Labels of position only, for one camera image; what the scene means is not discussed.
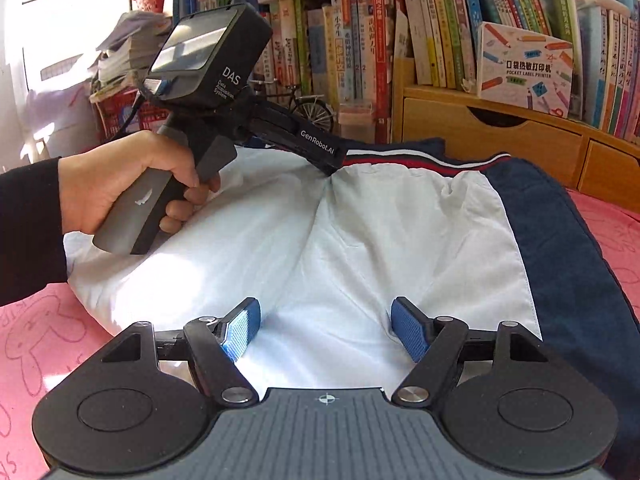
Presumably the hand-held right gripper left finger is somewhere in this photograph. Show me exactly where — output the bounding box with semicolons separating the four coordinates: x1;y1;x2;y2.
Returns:
99;297;262;407

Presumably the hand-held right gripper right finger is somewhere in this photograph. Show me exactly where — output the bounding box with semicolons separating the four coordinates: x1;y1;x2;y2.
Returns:
391;296;545;407

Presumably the navy and white jacket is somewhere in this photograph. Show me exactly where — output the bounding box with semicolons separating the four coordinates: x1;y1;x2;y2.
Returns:
64;136;640;461

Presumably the person's left forearm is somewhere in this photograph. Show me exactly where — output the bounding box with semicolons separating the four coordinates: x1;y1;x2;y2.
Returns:
0;157;68;308

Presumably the person's left hand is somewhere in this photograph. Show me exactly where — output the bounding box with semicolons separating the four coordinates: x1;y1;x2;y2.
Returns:
58;130;222;237

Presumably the row of thin blue books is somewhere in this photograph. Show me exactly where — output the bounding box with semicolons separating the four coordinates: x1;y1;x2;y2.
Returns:
172;0;213;28

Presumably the black model bicycle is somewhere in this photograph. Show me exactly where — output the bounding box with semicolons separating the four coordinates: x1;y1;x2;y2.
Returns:
250;79;336;133

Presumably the stack of paper workbooks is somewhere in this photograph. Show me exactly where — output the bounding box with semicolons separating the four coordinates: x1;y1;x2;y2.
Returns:
90;10;173;103

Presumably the red plastic crate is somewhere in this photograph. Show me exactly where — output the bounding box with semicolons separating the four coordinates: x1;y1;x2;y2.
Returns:
95;87;166;146

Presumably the clear jar with pink lid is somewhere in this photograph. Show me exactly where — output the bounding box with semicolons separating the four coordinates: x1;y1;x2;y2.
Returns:
339;101;375;141

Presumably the pink rabbit-print mat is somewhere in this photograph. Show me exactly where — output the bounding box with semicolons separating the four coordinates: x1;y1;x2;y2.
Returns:
0;187;640;480

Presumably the wooden drawer organizer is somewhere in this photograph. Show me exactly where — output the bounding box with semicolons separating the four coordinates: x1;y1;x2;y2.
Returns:
392;85;640;211

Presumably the row of books on organizer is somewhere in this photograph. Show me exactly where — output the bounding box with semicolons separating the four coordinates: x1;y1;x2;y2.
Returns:
397;0;640;146

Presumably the white pencil-print box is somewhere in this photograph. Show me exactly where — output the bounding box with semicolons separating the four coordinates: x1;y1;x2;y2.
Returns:
476;22;576;118

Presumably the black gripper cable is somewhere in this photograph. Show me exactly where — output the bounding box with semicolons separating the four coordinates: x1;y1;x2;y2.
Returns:
120;77;166;133

